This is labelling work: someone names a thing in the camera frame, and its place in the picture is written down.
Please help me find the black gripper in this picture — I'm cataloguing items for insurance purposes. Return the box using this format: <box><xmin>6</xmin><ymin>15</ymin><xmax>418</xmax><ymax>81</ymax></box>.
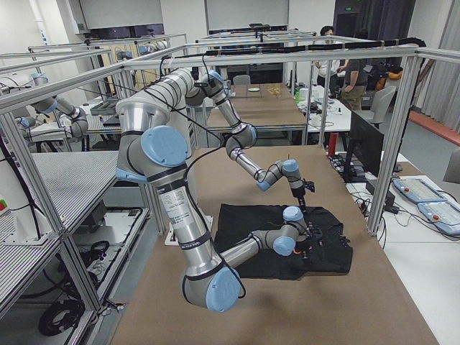
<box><xmin>296</xmin><ymin>237</ymin><xmax>316</xmax><ymax>257</ymax></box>
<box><xmin>291</xmin><ymin>187</ymin><xmax>307</xmax><ymax>214</ymax></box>

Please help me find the black printed t-shirt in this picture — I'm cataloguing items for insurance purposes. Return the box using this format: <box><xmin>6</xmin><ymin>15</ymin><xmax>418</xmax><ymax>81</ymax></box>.
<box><xmin>214</xmin><ymin>204</ymin><xmax>353</xmax><ymax>280</ymax></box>

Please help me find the power strip with plugs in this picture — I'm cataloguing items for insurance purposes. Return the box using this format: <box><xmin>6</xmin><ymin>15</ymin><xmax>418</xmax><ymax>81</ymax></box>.
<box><xmin>328</xmin><ymin>155</ymin><xmax>346</xmax><ymax>173</ymax></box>

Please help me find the black Huawei monitor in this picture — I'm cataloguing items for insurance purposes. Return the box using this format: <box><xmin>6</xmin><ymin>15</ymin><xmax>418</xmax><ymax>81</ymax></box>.
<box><xmin>342</xmin><ymin>111</ymin><xmax>384</xmax><ymax>183</ymax></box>

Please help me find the teach pendant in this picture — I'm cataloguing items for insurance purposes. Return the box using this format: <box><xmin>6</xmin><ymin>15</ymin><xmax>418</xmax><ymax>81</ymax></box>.
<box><xmin>392</xmin><ymin>178</ymin><xmax>446</xmax><ymax>203</ymax></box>

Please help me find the striped workbench table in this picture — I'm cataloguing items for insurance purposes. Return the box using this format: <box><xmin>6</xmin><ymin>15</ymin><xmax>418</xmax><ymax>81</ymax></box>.
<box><xmin>0</xmin><ymin>149</ymin><xmax>121</xmax><ymax>249</ymax></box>

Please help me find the aluminium frame post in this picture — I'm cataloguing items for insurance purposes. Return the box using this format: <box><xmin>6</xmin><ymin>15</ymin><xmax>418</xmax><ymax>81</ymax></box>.
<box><xmin>367</xmin><ymin>55</ymin><xmax>422</xmax><ymax>236</ymax></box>

